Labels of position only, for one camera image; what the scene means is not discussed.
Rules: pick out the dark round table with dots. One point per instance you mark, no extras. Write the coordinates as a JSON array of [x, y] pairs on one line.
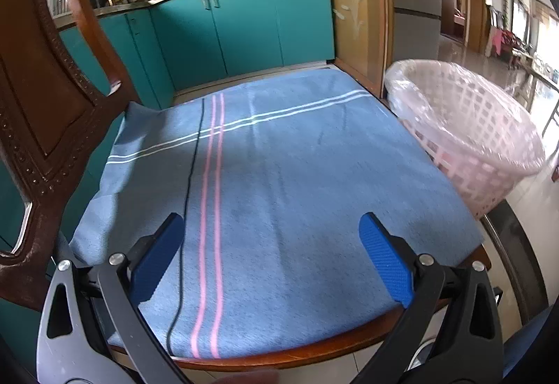
[[515, 261]]

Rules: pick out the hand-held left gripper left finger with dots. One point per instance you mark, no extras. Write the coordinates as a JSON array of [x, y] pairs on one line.
[[157, 261]]

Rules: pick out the carved wooden chair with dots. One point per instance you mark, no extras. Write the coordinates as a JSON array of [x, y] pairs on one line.
[[48, 104]]

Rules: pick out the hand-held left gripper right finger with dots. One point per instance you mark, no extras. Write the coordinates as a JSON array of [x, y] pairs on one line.
[[388, 266]]

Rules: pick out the grey refrigerator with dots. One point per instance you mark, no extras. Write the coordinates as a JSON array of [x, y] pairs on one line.
[[415, 4]]

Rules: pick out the pink cloth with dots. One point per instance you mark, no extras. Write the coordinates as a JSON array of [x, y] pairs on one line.
[[498, 41]]

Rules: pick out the person's blue clothing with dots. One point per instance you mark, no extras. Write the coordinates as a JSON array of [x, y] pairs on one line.
[[524, 344]]

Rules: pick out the blue striped towel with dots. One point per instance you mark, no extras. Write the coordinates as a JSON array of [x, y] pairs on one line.
[[284, 192]]

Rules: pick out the teal kitchen base cabinets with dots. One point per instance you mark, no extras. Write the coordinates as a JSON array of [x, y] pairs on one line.
[[244, 30]]

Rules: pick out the clear plastic bin liner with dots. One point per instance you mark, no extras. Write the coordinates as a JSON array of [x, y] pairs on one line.
[[406, 82]]

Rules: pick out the white plastic basket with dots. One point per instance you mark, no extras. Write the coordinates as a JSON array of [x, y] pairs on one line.
[[471, 139]]

